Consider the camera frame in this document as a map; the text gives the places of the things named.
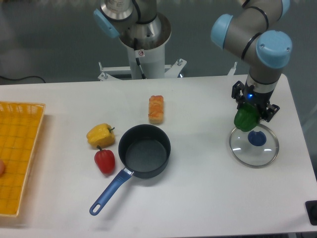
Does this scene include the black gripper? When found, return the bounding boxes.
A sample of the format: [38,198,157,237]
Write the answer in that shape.
[231,81,280,122]

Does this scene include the green bell pepper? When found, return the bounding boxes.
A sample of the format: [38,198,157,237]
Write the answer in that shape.
[234,103,261,132]

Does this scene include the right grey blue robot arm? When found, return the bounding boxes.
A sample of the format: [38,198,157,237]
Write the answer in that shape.
[211,0,293,109]

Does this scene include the glass pot lid blue knob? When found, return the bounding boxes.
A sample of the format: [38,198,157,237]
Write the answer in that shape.
[229,124,279,169]

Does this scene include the orange bread loaf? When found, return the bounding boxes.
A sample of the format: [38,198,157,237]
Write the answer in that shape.
[148,95,164,124]

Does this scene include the black device at table edge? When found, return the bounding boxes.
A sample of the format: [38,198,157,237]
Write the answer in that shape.
[305,200,317,226]

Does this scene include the yellow bell pepper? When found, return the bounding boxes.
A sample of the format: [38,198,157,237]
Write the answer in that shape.
[86,123,115,148]

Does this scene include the red bell pepper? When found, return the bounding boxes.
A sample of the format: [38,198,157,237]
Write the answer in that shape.
[94,146,115,175]

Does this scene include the yellow wicker basket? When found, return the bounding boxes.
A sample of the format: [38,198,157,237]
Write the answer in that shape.
[0,101,46,217]

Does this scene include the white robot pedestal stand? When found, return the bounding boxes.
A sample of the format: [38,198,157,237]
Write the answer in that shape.
[98,43,237,82]

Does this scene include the dark saucepan blue handle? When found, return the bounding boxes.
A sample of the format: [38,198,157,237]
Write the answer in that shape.
[89,124,171,216]

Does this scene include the black cable on pedestal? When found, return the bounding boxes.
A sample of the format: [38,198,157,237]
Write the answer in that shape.
[133,37,147,80]

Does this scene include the black floor cable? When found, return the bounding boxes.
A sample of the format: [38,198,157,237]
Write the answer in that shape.
[0,75,46,84]

